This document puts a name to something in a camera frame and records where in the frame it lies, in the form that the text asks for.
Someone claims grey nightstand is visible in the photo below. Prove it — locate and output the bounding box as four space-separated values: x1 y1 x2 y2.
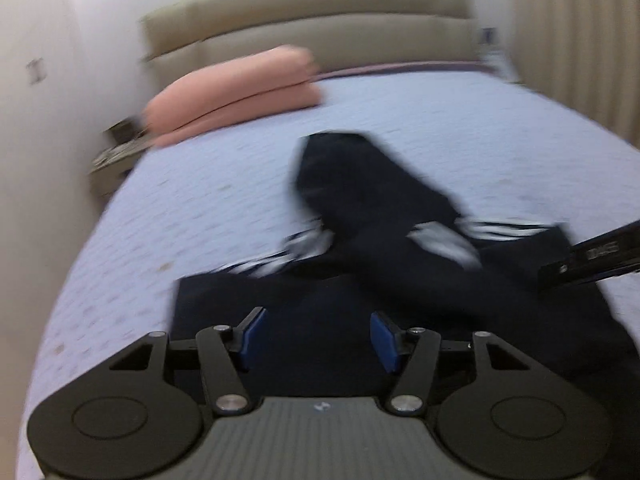
89 116 157 207

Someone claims dark basket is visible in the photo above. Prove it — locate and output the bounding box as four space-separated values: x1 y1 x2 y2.
106 117 147 145

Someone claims bed with light blue bedspread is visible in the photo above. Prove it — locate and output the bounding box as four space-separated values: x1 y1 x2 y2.
15 62 640 480

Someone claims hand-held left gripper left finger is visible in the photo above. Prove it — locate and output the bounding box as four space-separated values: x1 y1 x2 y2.
107 306 269 417

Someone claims beige padded headboard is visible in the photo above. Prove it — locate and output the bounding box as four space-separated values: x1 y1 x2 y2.
140 0 482 74

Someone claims purple bed sheet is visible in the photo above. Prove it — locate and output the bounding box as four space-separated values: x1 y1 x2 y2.
315 60 495 81

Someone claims black garment with white stripes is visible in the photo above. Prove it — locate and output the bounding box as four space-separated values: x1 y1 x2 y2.
170 131 640 401

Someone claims pink folded blanket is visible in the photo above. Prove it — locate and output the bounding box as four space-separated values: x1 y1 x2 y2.
144 45 324 149

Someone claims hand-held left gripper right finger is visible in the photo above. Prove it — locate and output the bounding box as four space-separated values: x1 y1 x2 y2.
369 311 541 417

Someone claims beige curtain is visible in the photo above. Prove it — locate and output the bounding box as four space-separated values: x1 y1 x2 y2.
509 0 640 142

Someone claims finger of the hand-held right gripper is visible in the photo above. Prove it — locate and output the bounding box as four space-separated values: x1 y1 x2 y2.
539 252 586 288

